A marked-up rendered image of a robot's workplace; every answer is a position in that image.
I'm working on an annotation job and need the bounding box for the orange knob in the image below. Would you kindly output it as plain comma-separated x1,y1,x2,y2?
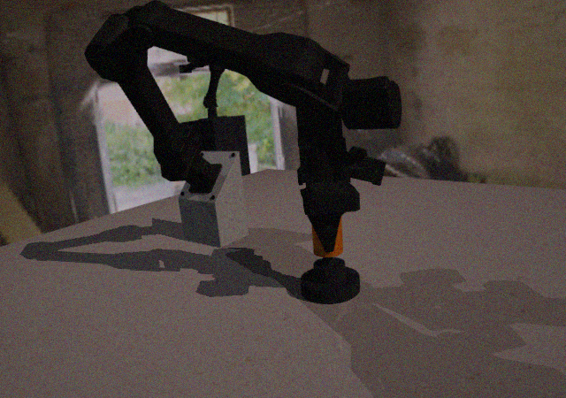
312,217,343,257

